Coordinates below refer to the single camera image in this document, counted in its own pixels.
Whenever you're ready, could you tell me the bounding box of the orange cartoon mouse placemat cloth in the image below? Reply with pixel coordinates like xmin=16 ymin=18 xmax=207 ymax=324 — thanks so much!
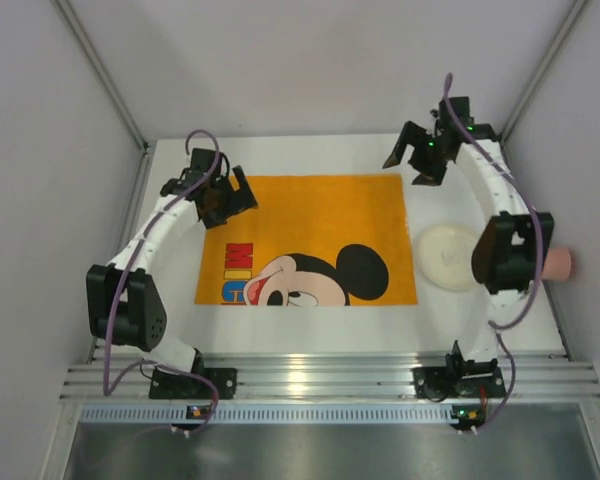
xmin=195 ymin=174 xmax=418 ymax=307

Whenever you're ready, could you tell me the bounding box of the right aluminium corner post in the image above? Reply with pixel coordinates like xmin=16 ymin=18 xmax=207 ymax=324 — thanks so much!
xmin=499 ymin=0 xmax=591 ymax=144

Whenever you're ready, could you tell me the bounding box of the aluminium corner post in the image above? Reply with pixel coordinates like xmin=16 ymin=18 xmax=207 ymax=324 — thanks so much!
xmin=499 ymin=0 xmax=591 ymax=144
xmin=51 ymin=0 xmax=149 ymax=152

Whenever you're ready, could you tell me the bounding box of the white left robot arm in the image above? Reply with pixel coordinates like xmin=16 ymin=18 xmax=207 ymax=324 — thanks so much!
xmin=86 ymin=148 xmax=257 ymax=372

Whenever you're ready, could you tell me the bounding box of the pink plastic cup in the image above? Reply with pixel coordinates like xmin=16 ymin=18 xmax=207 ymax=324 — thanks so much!
xmin=542 ymin=247 xmax=573 ymax=282

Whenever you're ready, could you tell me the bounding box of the aluminium front frame rail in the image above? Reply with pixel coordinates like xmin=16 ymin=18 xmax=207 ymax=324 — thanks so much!
xmin=59 ymin=352 xmax=600 ymax=404

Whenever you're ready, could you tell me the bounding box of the slotted grey cable duct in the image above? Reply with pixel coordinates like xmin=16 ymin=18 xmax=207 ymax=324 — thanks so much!
xmin=79 ymin=404 xmax=586 ymax=426

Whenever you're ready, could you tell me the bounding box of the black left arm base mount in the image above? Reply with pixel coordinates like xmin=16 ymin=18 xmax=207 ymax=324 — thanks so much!
xmin=148 ymin=367 xmax=238 ymax=400

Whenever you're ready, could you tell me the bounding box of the cream round plate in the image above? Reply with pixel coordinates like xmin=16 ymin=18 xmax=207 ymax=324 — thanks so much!
xmin=415 ymin=223 xmax=478 ymax=292

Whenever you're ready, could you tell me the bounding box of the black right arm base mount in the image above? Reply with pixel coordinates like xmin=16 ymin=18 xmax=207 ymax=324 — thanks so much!
xmin=412 ymin=367 xmax=505 ymax=402

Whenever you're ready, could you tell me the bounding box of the left aluminium corner post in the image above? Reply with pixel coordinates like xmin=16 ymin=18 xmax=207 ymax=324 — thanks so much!
xmin=51 ymin=0 xmax=149 ymax=152

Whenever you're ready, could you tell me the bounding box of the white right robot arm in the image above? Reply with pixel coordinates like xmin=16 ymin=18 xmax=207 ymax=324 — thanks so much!
xmin=383 ymin=94 xmax=554 ymax=362

